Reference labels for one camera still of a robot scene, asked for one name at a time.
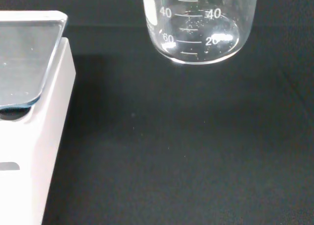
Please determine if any white electronic balance steel pan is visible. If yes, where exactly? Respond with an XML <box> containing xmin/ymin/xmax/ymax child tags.
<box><xmin>0</xmin><ymin>10</ymin><xmax>76</xmax><ymax>225</ymax></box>

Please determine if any black bench cloth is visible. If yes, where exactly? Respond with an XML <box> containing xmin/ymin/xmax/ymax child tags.
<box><xmin>0</xmin><ymin>0</ymin><xmax>314</xmax><ymax>225</ymax></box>

